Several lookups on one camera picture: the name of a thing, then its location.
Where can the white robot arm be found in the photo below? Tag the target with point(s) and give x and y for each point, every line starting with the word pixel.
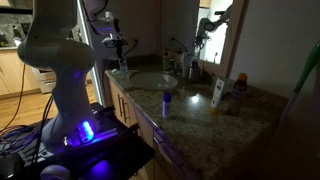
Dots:
pixel 47 46

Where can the white oval sink basin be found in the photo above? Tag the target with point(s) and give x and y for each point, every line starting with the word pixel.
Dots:
pixel 153 81

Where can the wall mirror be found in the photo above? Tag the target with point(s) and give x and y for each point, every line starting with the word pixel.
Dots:
pixel 217 35

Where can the wooden vanity cabinet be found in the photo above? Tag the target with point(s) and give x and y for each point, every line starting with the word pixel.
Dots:
pixel 166 164

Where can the clear plastic bottle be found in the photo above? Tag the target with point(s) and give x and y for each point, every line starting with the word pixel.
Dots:
pixel 123 66

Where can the white bottle blue cap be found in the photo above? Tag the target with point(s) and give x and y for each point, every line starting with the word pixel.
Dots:
pixel 167 97

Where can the metal toothbrush holder cup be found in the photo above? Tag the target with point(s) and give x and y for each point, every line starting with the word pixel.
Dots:
pixel 194 72

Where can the green soap dispenser bottle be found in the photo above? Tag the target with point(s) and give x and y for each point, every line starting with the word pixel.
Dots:
pixel 165 60

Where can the brown spray bottle orange cap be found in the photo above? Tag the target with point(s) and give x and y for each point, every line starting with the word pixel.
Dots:
pixel 238 93

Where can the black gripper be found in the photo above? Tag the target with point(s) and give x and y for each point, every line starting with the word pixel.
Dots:
pixel 114 41

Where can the white tube yellow cap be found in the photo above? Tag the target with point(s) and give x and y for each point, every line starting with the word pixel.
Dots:
pixel 217 95

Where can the chrome sink faucet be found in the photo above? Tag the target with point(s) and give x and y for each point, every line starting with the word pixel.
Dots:
pixel 174 66

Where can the white electric toothbrush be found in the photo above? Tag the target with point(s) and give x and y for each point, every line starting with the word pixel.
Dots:
pixel 186 64

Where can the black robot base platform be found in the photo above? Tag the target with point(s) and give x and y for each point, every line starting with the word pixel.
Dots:
pixel 117 152

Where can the green handled mop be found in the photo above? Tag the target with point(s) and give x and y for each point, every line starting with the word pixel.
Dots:
pixel 310 64

